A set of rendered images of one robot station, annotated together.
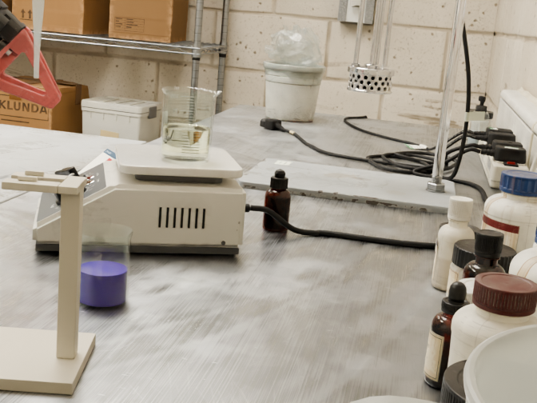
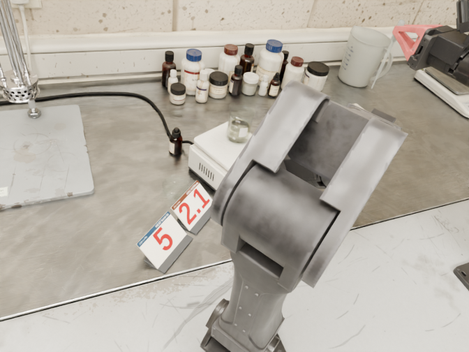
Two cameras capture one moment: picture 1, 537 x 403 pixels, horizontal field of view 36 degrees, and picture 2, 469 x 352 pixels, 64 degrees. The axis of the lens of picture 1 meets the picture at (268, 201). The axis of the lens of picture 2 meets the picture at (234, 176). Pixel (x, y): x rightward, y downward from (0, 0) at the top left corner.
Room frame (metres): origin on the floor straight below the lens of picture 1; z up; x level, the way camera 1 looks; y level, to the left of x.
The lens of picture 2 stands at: (1.20, 0.58, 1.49)
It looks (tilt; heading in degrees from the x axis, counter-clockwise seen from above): 44 degrees down; 230
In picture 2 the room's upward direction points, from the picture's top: 12 degrees clockwise
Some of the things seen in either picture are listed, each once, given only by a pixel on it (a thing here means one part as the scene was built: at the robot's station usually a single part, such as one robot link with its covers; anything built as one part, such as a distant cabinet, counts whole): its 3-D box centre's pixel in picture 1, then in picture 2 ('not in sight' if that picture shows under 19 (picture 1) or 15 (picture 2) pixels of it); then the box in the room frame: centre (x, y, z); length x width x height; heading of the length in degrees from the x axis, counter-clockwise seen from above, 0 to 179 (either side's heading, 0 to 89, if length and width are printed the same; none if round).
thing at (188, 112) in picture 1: (189, 124); (238, 123); (0.80, 0.08, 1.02); 0.06 x 0.05 x 0.08; 105
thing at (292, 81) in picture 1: (293, 72); not in sight; (1.89, -0.03, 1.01); 0.14 x 0.14 x 0.21
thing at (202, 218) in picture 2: not in sight; (196, 206); (0.94, 0.17, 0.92); 0.09 x 0.06 x 0.04; 30
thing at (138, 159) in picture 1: (176, 159); (231, 144); (0.82, 0.10, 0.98); 0.12 x 0.12 x 0.01; 14
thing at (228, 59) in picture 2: not in sight; (228, 64); (0.62, -0.24, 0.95); 0.06 x 0.06 x 0.11
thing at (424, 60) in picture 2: not in sight; (447, 55); (0.50, 0.26, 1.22); 0.10 x 0.07 x 0.07; 3
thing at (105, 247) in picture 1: (103, 265); not in sight; (0.63, 0.13, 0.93); 0.04 x 0.04 x 0.06
